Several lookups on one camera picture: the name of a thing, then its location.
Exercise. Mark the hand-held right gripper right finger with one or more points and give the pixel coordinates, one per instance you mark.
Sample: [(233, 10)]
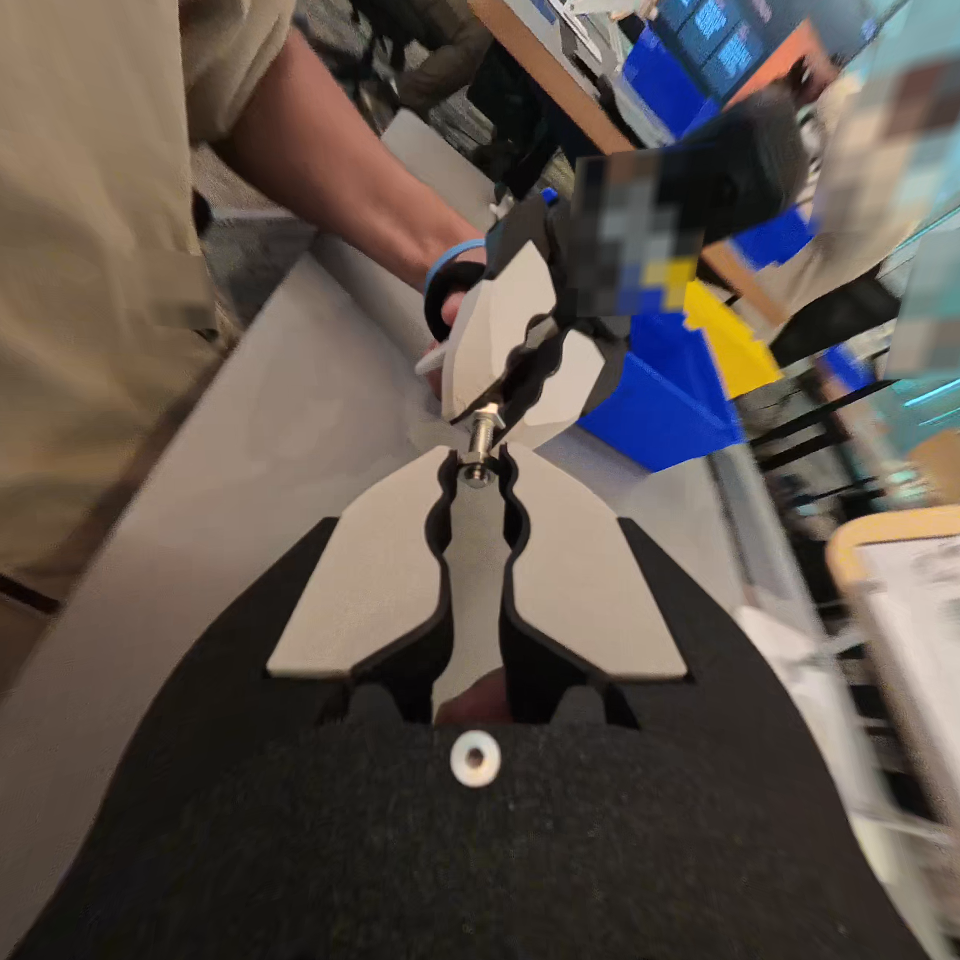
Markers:
[(593, 600)]

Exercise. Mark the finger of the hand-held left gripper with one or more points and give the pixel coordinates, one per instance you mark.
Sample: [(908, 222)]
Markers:
[(563, 383), (495, 323)]

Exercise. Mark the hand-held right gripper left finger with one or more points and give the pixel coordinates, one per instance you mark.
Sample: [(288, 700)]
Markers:
[(357, 600)]

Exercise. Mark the blue divided storage bin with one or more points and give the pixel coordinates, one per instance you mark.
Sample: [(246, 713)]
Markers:
[(660, 405)]

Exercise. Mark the silver bolt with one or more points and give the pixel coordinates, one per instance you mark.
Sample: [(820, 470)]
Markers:
[(474, 458)]

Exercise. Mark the person's left forearm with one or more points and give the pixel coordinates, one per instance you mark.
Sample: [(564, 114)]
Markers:
[(345, 165)]

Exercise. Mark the person's left hand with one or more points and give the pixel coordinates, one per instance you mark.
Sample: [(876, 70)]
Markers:
[(455, 308)]

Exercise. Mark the person's right hand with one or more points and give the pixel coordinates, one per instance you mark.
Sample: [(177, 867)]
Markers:
[(477, 699)]

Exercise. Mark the blue wristband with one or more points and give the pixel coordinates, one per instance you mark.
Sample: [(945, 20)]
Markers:
[(450, 258)]

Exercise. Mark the small blue storage bin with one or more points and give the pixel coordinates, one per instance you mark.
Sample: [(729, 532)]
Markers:
[(660, 83)]

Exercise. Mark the computer monitor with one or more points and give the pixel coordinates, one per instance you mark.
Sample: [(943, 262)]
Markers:
[(720, 38)]

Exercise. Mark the yellow storage bin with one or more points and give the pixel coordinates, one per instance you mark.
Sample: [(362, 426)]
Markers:
[(735, 338)]

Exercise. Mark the black office chair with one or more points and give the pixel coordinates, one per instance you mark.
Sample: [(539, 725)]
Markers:
[(840, 315)]

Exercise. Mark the brown wooden desk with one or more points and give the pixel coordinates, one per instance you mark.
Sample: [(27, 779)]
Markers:
[(555, 68)]

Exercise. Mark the instruction sheet on stand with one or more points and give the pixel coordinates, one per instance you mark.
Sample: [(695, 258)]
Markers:
[(848, 548)]

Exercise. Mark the white instruction board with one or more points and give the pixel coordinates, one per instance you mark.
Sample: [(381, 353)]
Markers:
[(915, 675)]

